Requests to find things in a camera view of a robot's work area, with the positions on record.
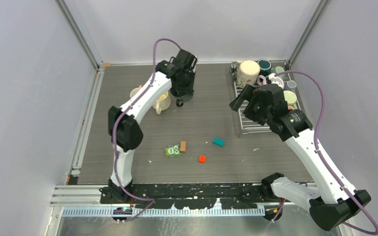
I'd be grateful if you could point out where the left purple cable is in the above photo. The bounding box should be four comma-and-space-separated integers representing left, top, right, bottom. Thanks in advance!
112, 38, 183, 224

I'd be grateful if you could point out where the dark teal mug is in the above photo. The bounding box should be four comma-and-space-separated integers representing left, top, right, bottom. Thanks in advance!
257, 59, 272, 77

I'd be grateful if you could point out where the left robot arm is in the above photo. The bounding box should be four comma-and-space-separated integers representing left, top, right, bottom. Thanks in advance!
100, 49, 197, 204

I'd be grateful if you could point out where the cream floral mug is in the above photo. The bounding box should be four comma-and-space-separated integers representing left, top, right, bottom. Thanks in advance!
236, 60, 261, 89

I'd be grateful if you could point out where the red cube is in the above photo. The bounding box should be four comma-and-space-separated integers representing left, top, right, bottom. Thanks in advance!
198, 155, 206, 163

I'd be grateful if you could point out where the dark grey mug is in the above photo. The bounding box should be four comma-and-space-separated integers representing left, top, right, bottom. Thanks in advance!
175, 93, 193, 107

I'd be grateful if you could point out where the white wire dish rack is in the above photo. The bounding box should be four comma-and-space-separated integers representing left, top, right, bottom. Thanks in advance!
229, 62, 312, 137

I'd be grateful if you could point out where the teal block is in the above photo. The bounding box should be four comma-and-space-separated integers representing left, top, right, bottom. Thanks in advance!
213, 138, 225, 147

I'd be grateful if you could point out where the black base bar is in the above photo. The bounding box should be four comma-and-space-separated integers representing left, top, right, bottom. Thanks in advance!
99, 182, 294, 210

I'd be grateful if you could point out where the green owl toy block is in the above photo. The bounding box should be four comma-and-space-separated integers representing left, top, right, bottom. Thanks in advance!
165, 145, 181, 157

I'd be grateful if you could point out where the light green cream mug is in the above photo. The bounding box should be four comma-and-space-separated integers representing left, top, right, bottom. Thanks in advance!
283, 90, 297, 107

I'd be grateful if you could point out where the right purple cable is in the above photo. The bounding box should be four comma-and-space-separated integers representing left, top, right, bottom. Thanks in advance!
267, 70, 378, 236

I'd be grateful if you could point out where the purple cable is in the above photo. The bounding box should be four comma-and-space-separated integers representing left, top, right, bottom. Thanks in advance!
267, 70, 378, 236
112, 38, 183, 224

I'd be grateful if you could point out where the pale green small mug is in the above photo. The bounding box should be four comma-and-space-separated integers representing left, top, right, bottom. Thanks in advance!
274, 66, 286, 81

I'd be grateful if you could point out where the lilac pink mug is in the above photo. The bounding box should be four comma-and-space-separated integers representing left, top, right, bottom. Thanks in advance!
256, 73, 284, 89

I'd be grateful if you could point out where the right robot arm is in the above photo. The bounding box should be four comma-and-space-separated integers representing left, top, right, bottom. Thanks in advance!
229, 84, 371, 231

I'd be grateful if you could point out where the tan wooden block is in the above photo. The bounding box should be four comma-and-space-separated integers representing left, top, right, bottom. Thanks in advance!
180, 141, 187, 153

